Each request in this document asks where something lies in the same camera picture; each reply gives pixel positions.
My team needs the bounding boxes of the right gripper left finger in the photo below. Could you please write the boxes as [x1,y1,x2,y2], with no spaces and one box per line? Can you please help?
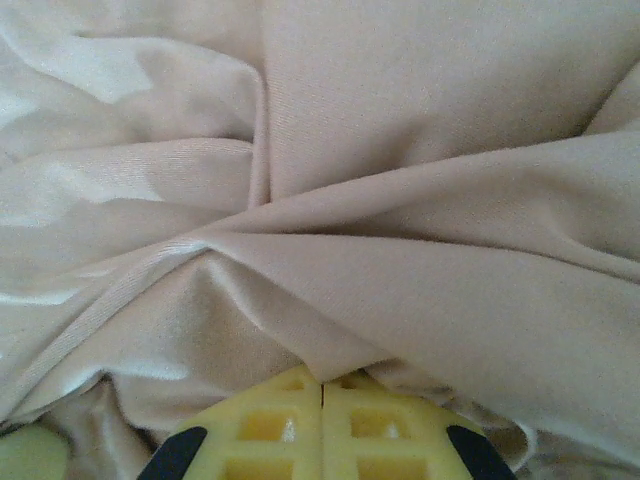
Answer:
[142,367,321,480]

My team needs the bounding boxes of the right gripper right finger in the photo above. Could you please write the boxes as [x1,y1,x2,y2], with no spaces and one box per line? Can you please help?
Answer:
[322,372,519,480]

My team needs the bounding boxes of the brown t-shirt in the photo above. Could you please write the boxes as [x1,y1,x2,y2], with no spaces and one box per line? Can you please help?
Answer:
[0,0,640,480]

